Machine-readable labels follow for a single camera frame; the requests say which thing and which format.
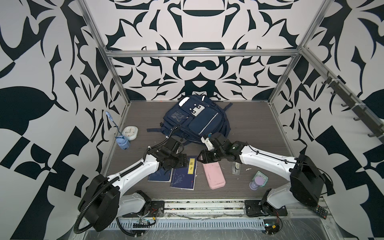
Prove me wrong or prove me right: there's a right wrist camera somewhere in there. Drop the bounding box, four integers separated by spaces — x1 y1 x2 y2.
201 137 215 151

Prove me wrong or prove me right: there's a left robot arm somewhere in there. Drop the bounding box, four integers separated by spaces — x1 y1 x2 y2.
74 125 188 234

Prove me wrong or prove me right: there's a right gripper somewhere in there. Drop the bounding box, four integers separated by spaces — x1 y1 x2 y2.
195 148 226 163

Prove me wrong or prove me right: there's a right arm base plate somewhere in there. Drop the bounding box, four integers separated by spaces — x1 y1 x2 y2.
244 200 288 218

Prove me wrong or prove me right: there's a pink pencil case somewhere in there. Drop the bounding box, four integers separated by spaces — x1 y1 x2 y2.
203 162 226 190

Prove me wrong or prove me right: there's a small green circuit board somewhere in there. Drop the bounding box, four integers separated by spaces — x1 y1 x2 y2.
263 222 282 236

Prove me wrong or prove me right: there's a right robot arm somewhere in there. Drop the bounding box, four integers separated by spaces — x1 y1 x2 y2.
198 133 331 217

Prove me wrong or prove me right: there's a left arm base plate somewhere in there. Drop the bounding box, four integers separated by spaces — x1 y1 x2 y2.
148 201 165 218

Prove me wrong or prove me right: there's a navy blue student backpack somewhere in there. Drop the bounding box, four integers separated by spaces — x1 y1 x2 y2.
147 95 233 144

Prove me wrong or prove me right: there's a black remote control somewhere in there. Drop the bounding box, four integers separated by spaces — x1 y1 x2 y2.
311 205 328 219

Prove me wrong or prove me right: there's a dark blue book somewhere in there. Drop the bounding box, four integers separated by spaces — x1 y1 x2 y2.
170 156 198 191
148 168 173 183

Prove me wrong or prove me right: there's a white round alarm clock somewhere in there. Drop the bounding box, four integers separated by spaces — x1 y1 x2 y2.
122 126 139 141

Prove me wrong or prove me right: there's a white slotted cable duct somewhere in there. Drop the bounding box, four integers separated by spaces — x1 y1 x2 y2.
120 219 265 231

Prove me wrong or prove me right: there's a wall hook rack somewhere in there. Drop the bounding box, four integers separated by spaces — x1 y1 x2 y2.
322 71 384 144

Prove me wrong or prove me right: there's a clear plastic pen box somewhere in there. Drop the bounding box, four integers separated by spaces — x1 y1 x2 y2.
232 162 241 175

